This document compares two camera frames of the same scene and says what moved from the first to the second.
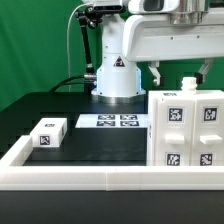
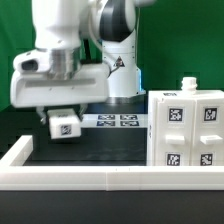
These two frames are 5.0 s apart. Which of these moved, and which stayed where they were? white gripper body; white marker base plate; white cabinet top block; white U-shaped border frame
Moved: white cabinet top block; white gripper body
Stayed: white marker base plate; white U-shaped border frame
